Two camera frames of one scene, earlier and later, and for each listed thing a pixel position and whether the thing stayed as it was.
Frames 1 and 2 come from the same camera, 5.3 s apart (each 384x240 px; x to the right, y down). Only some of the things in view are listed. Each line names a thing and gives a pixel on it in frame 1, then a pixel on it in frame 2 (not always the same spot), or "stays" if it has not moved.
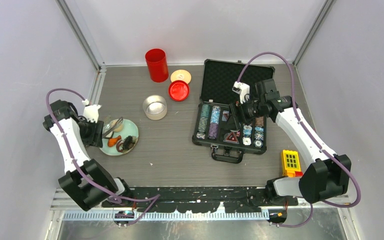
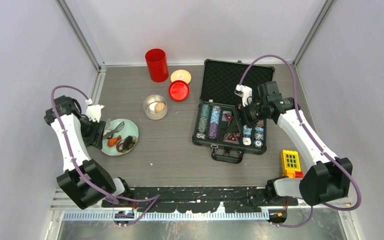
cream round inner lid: (180, 74) stays
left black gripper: (95, 138) stays
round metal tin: (155, 107) stays
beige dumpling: (117, 128) to (159, 107)
